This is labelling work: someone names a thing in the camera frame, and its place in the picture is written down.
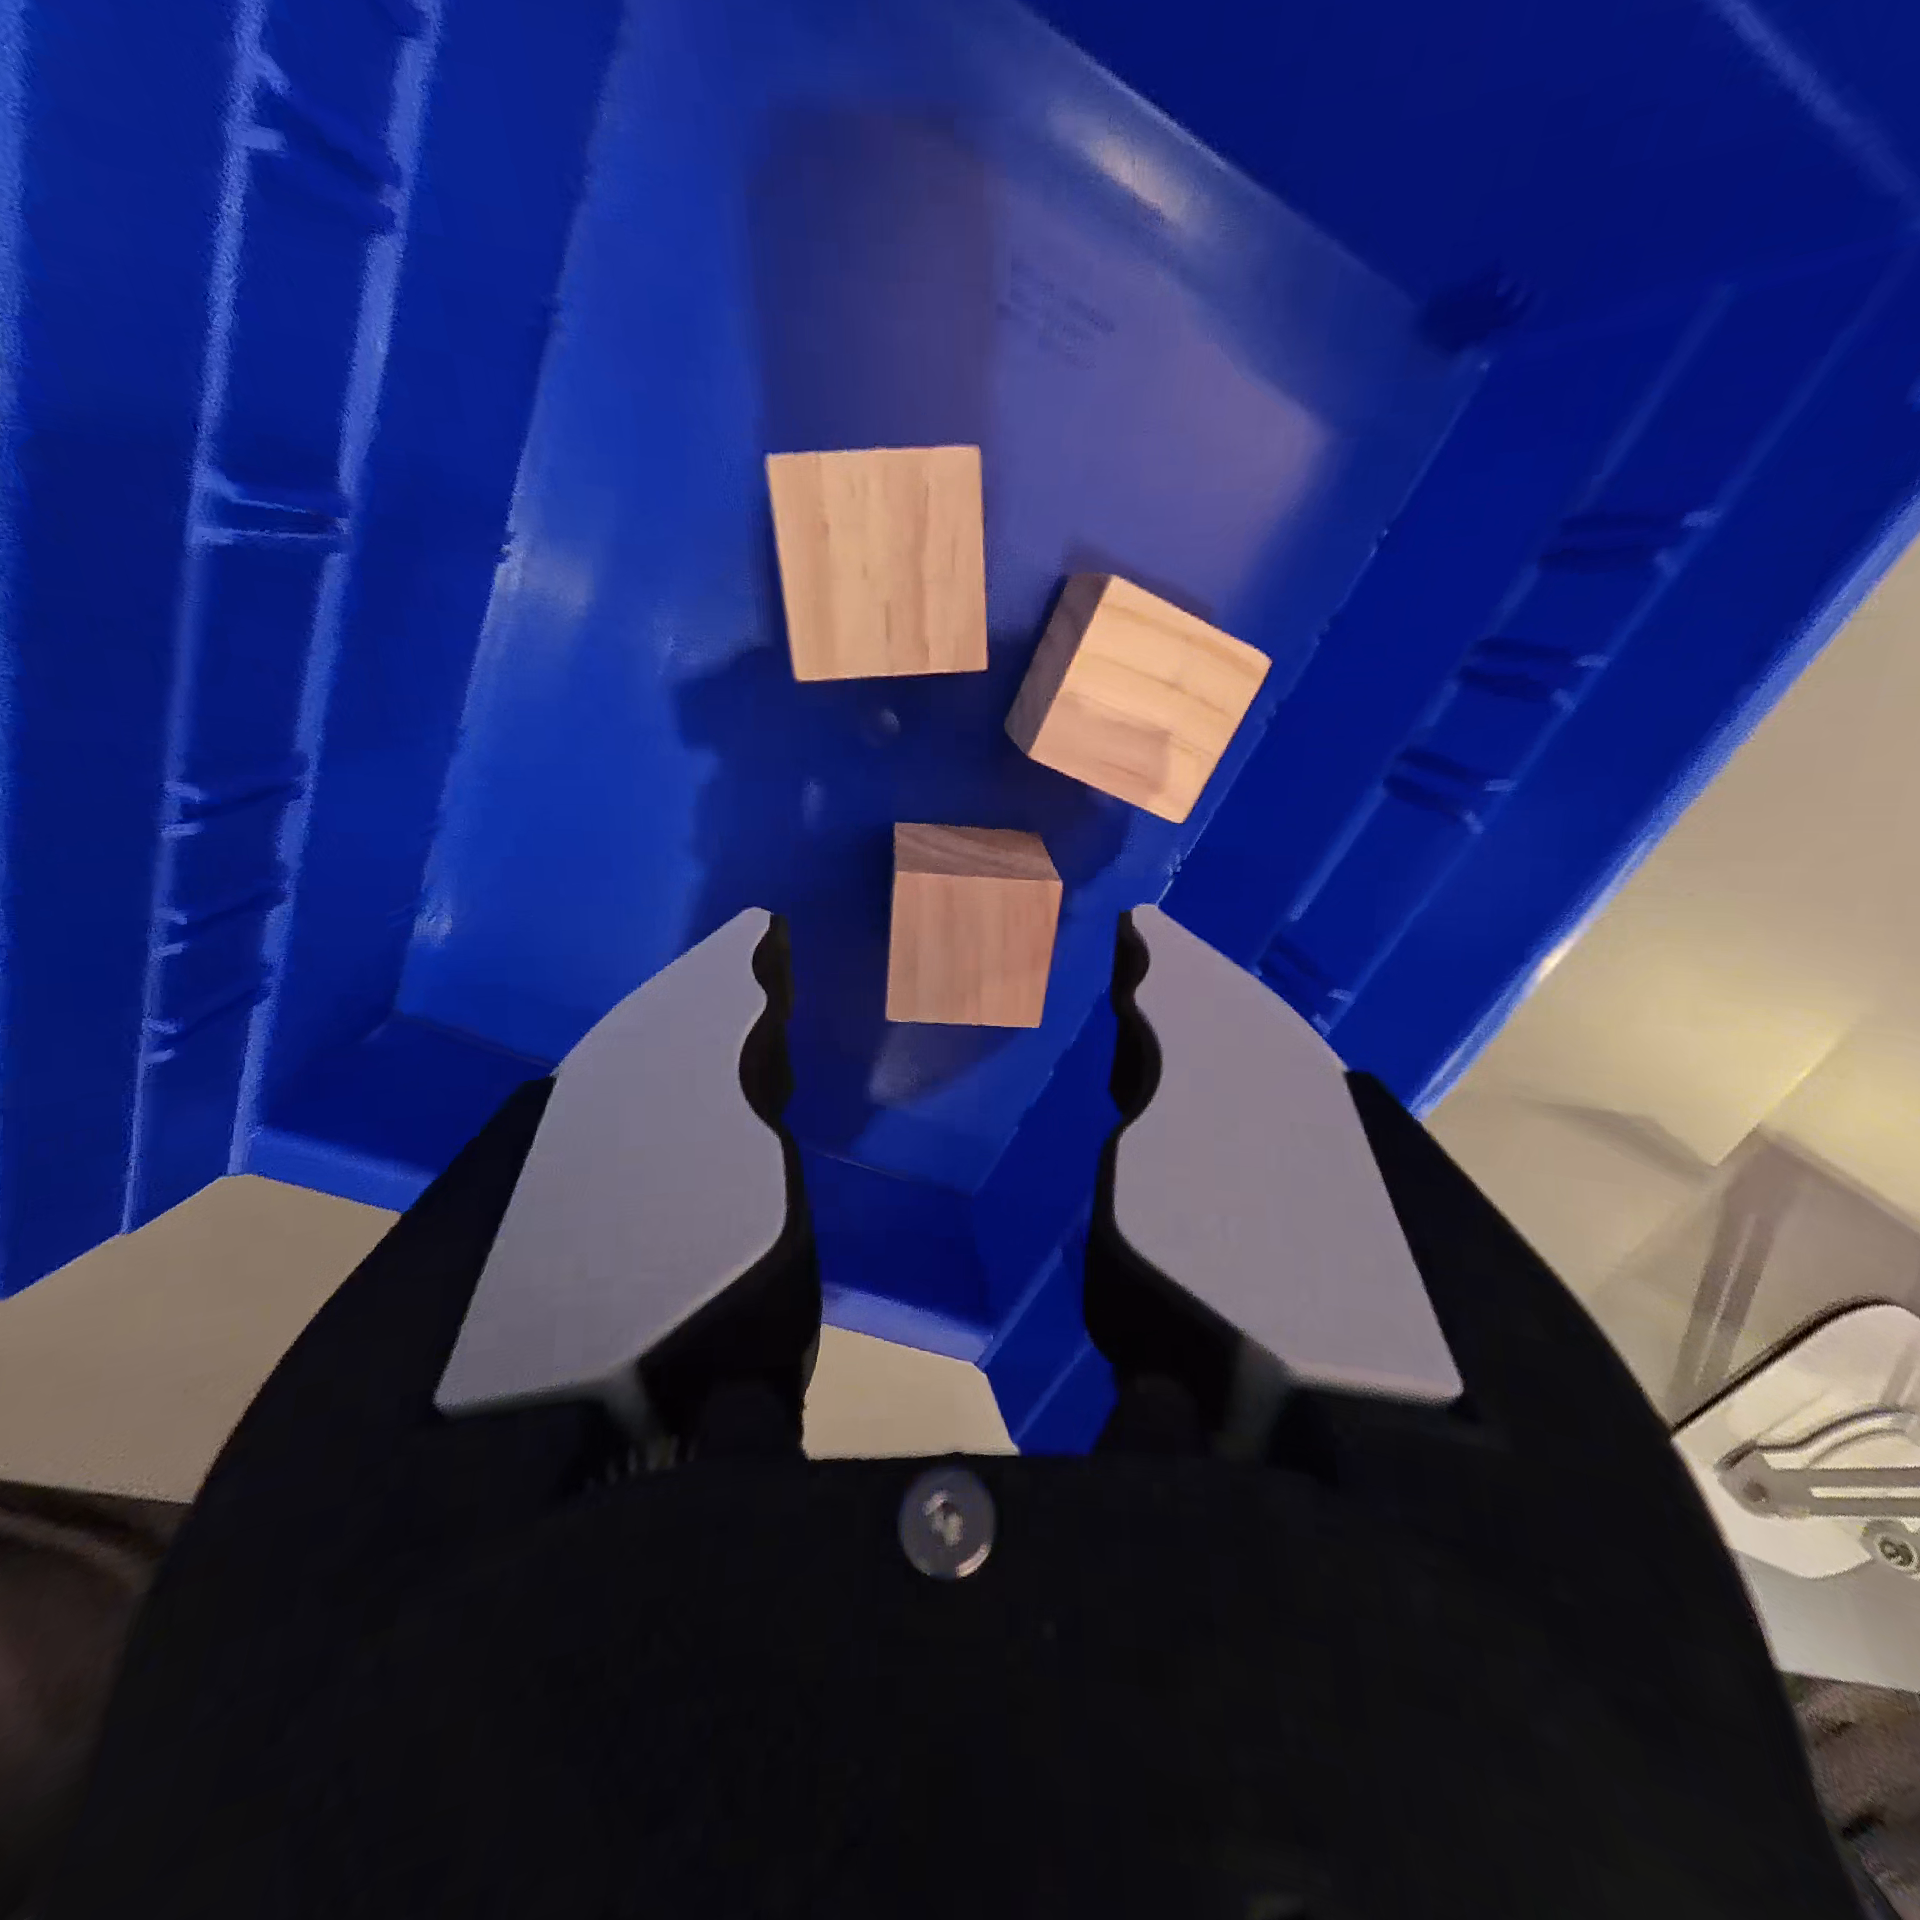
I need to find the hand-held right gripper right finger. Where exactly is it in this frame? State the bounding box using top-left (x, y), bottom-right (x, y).
top-left (1082, 901), bottom-right (1466, 1459)

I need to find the blue plastic bin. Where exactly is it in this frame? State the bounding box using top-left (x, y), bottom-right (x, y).
top-left (0, 0), bottom-right (1920, 1459)

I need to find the wooden cube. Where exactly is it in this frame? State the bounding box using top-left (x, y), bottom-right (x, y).
top-left (884, 822), bottom-right (1066, 1033)
top-left (761, 445), bottom-right (992, 684)
top-left (1001, 570), bottom-right (1274, 827)

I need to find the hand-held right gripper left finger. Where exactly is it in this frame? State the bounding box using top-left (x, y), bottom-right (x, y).
top-left (432, 905), bottom-right (823, 1451)

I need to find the white document stand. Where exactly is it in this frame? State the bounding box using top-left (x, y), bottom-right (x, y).
top-left (1672, 1303), bottom-right (1920, 1669)

